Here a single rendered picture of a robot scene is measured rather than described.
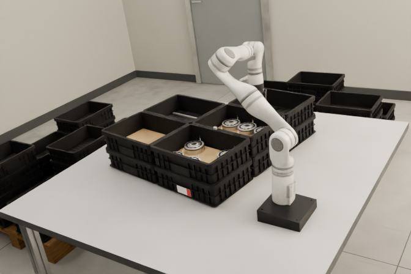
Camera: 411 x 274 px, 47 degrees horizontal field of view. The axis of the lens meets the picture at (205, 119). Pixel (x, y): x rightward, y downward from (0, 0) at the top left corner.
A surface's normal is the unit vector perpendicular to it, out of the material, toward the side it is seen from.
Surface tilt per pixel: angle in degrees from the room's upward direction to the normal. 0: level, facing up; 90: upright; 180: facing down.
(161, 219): 0
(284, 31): 90
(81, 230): 0
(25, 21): 90
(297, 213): 4
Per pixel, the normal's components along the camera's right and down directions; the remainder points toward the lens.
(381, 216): -0.13, -0.91
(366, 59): -0.54, 0.39
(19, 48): 0.83, 0.11
